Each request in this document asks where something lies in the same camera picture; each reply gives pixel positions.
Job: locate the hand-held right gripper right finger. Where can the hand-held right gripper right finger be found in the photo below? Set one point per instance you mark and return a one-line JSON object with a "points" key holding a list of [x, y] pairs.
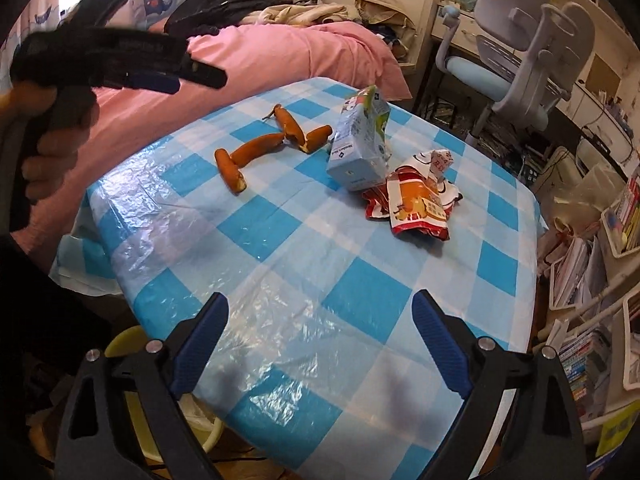
{"points": [[440, 345]]}

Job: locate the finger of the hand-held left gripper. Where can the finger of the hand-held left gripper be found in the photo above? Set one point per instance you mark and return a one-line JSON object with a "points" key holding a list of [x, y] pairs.
{"points": [[155, 82], [210, 72]]}

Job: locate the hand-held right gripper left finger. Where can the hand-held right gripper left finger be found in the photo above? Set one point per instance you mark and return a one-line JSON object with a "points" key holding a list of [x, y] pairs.
{"points": [[200, 350]]}

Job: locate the yellow plastic bin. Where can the yellow plastic bin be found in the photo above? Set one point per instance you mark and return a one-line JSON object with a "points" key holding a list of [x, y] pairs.
{"points": [[197, 422]]}

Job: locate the red snack bag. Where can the red snack bag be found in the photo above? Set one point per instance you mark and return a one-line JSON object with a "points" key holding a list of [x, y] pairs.
{"points": [[415, 205]]}

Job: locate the blue white milk carton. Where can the blue white milk carton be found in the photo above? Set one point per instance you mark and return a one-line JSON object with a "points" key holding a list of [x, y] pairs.
{"points": [[355, 150]]}

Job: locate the person's left hand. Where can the person's left hand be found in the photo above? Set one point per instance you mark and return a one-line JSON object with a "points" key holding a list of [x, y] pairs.
{"points": [[55, 155]]}

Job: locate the black jacket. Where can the black jacket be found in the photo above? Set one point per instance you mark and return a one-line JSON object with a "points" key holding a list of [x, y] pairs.
{"points": [[220, 7]]}

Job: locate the pink blanket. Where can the pink blanket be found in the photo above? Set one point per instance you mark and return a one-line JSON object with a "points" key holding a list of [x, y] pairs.
{"points": [[280, 55]]}

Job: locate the beige crumpled clothes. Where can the beige crumpled clothes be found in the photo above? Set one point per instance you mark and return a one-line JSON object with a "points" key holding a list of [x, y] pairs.
{"points": [[300, 12]]}

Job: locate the blue checkered plastic tablecloth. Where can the blue checkered plastic tablecloth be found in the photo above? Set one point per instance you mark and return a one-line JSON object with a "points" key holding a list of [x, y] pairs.
{"points": [[310, 260]]}

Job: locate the stack of books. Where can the stack of books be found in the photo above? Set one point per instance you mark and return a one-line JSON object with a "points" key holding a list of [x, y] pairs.
{"points": [[590, 375]]}

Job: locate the pile of papers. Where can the pile of papers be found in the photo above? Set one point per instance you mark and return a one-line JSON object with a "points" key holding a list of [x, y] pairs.
{"points": [[575, 270]]}

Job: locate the khaki cloth bag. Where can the khaki cloth bag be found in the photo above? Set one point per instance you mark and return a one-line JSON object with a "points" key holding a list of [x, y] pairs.
{"points": [[380, 2]]}

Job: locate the white storage rack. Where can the white storage rack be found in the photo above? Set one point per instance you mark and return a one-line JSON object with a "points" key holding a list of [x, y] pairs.
{"points": [[612, 250]]}

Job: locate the clear plastic bag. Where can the clear plastic bag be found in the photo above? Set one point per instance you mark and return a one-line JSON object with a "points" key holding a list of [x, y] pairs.
{"points": [[590, 195]]}

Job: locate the white printer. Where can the white printer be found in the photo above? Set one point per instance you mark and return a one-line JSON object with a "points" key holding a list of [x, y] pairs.
{"points": [[592, 157]]}

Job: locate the white desk with shelves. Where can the white desk with shelves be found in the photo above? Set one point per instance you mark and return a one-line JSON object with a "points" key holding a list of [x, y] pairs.
{"points": [[467, 22]]}

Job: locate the grey chair with blue seat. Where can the grey chair with blue seat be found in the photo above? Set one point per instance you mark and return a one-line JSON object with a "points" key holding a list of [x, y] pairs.
{"points": [[500, 80]]}

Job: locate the cork board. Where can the cork board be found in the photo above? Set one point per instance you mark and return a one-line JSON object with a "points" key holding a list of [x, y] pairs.
{"points": [[602, 75]]}

